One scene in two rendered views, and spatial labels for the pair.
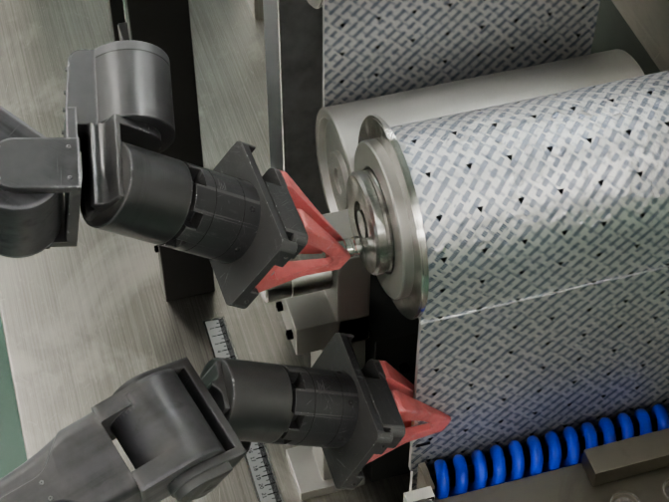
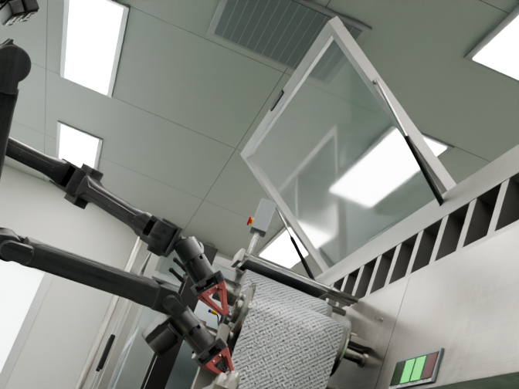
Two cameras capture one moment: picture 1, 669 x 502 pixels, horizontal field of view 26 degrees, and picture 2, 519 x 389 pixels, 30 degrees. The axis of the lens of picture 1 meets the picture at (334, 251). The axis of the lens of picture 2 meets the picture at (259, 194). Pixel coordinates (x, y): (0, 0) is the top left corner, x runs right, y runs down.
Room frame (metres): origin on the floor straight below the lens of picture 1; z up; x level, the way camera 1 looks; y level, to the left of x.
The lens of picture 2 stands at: (-1.57, -0.39, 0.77)
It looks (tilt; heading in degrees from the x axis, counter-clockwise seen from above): 19 degrees up; 10
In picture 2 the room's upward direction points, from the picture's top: 21 degrees clockwise
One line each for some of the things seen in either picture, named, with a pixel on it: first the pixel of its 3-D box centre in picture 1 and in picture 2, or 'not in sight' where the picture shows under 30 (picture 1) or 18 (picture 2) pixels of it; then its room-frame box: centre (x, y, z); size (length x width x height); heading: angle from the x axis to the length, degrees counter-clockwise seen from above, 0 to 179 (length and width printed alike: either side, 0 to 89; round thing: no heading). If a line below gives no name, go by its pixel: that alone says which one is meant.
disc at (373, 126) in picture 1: (391, 217); (242, 310); (0.71, -0.04, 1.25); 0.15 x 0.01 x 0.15; 17
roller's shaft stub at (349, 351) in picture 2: not in sight; (351, 354); (0.80, -0.32, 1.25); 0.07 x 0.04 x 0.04; 107
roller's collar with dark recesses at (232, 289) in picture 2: not in sight; (226, 291); (0.95, 0.06, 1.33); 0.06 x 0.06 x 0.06; 17
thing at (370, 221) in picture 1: (374, 221); (238, 309); (0.71, -0.03, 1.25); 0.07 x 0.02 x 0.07; 17
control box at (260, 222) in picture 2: not in sight; (260, 217); (1.25, 0.09, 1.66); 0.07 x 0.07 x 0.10; 10
